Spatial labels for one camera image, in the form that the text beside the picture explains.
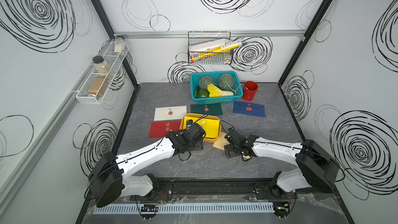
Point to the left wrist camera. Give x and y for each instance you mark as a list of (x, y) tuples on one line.
[(189, 123)]

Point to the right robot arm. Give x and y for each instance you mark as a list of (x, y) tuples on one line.
[(314, 166)]

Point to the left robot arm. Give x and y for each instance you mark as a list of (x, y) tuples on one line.
[(113, 176)]

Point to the white slotted cable duct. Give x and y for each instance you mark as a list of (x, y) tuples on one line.
[(186, 208)]

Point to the red envelope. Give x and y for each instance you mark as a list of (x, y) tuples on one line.
[(159, 129)]

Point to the right green melon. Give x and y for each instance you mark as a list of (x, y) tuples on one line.
[(226, 82)]

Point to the green melon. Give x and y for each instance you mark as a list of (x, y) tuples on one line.
[(226, 82), (205, 81)]

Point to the dark green envelope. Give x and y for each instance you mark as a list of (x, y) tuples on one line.
[(207, 109)]

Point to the black wire wall basket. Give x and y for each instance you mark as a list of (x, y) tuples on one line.
[(202, 37)]

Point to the beige envelope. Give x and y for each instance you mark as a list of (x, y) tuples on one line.
[(221, 142)]

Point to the navy blue envelope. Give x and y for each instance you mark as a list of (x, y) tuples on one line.
[(251, 109)]

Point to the teal plastic basket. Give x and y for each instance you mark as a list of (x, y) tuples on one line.
[(237, 89)]

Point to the white wrap box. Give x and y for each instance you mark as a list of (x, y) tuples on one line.
[(204, 47)]

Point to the red cup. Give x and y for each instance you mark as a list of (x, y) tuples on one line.
[(250, 89)]

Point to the white wire wall shelf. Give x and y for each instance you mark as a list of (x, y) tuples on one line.
[(107, 76)]

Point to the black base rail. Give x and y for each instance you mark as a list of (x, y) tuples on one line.
[(166, 188)]

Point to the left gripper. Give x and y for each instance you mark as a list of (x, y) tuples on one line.
[(200, 143)]

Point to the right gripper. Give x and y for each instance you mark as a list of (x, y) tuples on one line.
[(228, 151)]

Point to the yellow white cabbage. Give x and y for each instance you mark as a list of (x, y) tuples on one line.
[(214, 91)]

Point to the yellow envelope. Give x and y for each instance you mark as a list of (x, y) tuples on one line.
[(211, 126)]

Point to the clear lid jar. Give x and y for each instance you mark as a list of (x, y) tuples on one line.
[(119, 44)]

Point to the white envelope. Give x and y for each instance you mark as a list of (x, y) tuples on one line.
[(170, 113)]

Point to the green pepper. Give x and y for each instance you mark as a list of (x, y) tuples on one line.
[(202, 93)]

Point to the left green melon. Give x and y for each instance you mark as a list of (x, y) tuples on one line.
[(205, 81)]

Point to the yellow storage box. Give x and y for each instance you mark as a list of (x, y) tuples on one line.
[(214, 130)]

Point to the black lid spice jar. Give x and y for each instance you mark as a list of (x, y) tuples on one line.
[(101, 66)]

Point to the brown block package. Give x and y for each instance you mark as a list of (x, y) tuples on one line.
[(98, 87)]

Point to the yellow foil roll box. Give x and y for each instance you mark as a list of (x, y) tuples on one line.
[(214, 50)]

